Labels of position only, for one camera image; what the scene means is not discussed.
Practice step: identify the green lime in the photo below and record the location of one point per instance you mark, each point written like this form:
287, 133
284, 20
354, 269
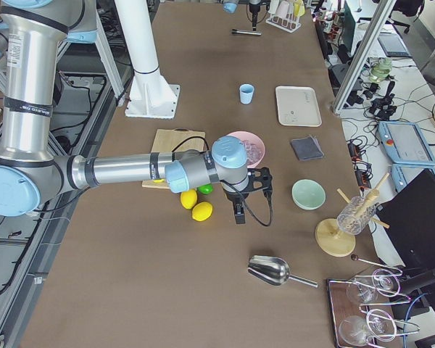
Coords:
206, 189

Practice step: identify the yellow cup on rack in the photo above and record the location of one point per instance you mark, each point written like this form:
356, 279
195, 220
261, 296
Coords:
299, 8

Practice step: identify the grey folded cloth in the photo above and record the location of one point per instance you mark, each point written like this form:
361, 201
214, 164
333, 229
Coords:
307, 148

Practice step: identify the green bowl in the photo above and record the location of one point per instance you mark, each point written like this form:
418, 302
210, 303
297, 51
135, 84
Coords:
308, 194

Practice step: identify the black monitor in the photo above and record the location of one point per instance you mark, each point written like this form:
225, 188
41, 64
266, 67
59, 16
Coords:
411, 218

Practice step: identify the steel muddler black tip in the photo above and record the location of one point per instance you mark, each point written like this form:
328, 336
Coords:
245, 32

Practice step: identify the white wire cup rack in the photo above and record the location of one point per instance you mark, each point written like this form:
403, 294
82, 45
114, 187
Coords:
290, 24

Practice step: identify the cream rectangular tray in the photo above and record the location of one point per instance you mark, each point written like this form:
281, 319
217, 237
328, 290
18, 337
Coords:
297, 106

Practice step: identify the aluminium frame post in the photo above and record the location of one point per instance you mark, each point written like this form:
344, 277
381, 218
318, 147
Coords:
381, 14

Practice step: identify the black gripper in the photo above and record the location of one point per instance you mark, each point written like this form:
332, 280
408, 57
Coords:
254, 8
234, 197

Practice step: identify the blue teach pendant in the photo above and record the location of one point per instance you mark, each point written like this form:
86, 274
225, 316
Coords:
402, 174
405, 143

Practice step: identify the pink cup on rack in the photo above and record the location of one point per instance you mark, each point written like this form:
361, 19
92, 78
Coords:
282, 10

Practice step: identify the white cup on rack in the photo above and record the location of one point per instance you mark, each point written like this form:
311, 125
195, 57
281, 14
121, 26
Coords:
273, 5

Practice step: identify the clear fake ice cubes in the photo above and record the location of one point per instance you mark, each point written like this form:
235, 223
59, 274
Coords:
253, 153

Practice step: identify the wooden cup tree stand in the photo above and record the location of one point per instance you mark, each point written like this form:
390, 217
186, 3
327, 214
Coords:
328, 235

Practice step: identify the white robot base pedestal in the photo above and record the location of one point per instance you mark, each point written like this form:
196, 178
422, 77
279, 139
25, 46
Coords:
151, 96

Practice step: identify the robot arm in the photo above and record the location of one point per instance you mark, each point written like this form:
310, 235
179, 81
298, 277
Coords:
29, 174
230, 7

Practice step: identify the wine glass holder tray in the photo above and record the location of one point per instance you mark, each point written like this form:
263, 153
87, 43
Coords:
361, 308

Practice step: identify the bamboo cutting board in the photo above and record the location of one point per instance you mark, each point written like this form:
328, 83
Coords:
166, 140

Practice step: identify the steel ice scoop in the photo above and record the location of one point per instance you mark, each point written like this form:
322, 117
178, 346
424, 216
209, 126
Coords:
275, 271

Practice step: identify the textured glass tumbler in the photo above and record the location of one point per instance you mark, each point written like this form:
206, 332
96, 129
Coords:
354, 217

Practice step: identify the yellow lemon near board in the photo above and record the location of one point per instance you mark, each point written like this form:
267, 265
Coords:
189, 199

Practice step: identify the pink bowl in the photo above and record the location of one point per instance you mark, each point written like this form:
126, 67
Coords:
238, 153

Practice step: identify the yellow lemon far left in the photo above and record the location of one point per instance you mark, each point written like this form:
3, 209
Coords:
202, 211

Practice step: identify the light blue cup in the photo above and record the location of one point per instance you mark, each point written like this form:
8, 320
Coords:
246, 92

